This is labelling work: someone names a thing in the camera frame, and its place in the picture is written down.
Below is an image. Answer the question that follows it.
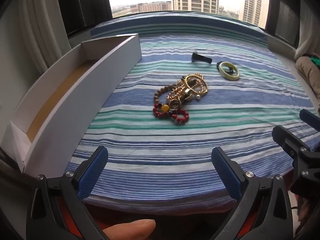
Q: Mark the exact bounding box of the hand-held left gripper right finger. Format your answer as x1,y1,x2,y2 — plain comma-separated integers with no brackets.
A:
211,147,293,240

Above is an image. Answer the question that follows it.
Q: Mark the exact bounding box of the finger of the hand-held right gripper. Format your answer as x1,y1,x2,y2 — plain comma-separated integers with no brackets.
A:
272,125,312,161
299,109,320,127

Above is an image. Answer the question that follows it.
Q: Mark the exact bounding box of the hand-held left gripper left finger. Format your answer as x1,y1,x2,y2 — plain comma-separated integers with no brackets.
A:
30,145,110,240

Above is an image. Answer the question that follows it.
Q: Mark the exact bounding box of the small red bead bracelet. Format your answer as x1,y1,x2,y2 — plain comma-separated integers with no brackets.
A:
171,108,190,125

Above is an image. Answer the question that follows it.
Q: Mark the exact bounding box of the white cardboard box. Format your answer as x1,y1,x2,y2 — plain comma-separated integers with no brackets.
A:
10,34,142,174

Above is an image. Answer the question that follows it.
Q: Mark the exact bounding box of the red bracelet with yellow bead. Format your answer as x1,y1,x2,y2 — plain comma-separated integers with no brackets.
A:
152,103,173,119

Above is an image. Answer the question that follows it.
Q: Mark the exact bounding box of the gold pearl bracelet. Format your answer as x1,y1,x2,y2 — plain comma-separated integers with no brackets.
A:
192,80,209,101

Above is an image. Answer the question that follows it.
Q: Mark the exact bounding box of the gold chain necklace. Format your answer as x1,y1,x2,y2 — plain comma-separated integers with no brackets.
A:
165,80,191,103

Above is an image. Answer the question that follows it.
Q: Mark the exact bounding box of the wooden bead bracelet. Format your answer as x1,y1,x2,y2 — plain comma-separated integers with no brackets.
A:
153,81,181,105

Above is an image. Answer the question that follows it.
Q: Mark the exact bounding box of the gold bangle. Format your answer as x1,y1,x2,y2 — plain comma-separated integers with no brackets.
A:
185,74,208,91

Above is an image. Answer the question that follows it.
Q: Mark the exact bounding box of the person's left hand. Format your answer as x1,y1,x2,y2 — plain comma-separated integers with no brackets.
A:
102,219,156,240

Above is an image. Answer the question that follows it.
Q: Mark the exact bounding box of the beige cushion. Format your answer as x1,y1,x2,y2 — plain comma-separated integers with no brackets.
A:
295,56,320,98

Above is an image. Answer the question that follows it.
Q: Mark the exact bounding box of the pale green jade bangle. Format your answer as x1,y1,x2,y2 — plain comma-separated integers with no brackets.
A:
219,62,241,81

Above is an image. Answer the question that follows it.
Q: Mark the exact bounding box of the white curtain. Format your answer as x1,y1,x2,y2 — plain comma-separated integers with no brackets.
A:
294,0,320,60
16,0,73,73

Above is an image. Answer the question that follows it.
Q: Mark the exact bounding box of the dark window blind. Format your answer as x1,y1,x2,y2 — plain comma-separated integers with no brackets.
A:
55,0,113,37
264,0,303,48

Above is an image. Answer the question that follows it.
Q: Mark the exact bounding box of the black hair clip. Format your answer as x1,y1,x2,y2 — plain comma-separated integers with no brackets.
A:
192,51,213,65

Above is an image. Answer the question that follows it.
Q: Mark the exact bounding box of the slim grey high-rise building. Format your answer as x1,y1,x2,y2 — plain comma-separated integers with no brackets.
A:
238,0,263,26

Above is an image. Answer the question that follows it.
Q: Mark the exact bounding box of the low brown building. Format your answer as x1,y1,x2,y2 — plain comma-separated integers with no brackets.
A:
137,2,173,13

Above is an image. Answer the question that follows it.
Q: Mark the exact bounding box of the black hair tie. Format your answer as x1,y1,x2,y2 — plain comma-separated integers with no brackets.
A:
216,61,234,74

